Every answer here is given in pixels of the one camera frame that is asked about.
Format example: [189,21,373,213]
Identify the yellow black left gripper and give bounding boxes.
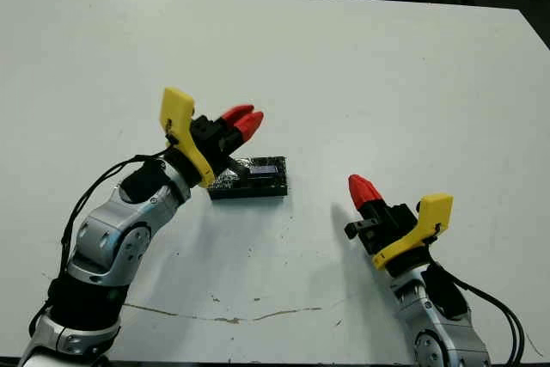
[159,86,265,190]

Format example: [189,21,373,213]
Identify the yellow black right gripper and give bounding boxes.
[343,174,455,277]

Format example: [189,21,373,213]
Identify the shiny black box lid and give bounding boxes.
[207,155,288,201]

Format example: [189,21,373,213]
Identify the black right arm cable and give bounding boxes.
[433,223,528,367]

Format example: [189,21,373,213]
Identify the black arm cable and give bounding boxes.
[433,223,528,367]
[40,147,173,282]

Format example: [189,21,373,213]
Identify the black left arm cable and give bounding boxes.
[40,147,173,282]

